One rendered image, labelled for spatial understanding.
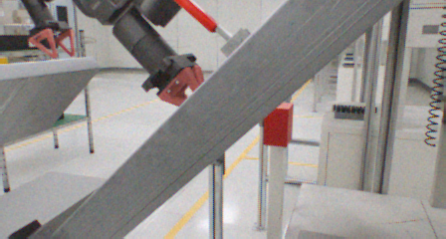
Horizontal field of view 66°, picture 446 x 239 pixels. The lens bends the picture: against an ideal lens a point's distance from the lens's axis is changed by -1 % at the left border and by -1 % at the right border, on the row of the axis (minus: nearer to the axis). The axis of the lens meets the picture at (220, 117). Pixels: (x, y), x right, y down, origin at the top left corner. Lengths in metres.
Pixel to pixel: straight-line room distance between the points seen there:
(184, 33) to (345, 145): 8.60
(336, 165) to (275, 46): 1.58
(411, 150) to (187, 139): 1.58
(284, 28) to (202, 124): 0.12
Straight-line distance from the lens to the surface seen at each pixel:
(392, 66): 1.01
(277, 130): 1.37
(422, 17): 1.77
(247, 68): 0.31
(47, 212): 1.04
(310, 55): 0.30
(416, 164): 1.87
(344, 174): 1.87
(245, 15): 9.49
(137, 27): 0.57
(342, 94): 5.05
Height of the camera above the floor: 1.05
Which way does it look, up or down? 13 degrees down
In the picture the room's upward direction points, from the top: straight up
